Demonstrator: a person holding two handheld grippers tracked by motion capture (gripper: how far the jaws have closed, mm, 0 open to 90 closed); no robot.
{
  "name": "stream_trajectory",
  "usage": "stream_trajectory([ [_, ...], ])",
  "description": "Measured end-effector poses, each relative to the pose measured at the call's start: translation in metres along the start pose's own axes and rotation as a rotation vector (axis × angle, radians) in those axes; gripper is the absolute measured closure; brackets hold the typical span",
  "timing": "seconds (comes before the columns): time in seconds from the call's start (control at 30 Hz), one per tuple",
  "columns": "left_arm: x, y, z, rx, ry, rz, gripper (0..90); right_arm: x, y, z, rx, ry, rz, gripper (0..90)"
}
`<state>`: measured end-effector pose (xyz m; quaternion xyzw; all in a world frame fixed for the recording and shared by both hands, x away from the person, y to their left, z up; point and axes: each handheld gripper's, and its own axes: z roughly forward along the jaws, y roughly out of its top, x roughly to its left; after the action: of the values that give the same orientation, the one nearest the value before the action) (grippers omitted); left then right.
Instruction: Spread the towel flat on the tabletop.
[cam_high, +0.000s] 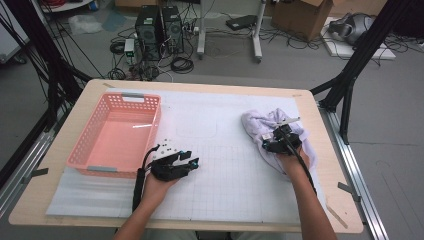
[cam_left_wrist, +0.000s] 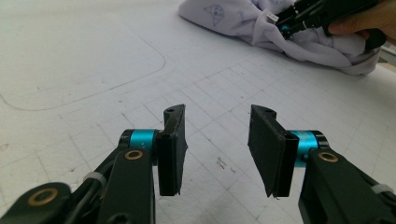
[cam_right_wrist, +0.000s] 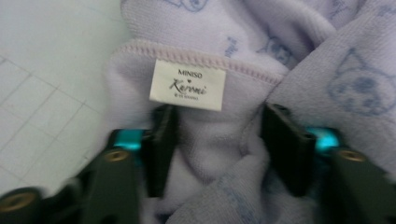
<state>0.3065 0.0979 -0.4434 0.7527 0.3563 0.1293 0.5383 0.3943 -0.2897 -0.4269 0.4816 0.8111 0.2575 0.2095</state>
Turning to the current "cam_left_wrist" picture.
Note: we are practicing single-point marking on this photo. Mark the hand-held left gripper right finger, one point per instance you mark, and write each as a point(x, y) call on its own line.
point(267, 149)

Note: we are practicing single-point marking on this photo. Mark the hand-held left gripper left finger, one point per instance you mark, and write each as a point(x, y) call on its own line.
point(171, 149)

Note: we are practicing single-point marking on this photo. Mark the lilac printed towel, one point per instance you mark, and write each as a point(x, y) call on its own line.
point(236, 18)

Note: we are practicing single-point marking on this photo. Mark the white grid mat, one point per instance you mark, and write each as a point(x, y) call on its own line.
point(93, 46)

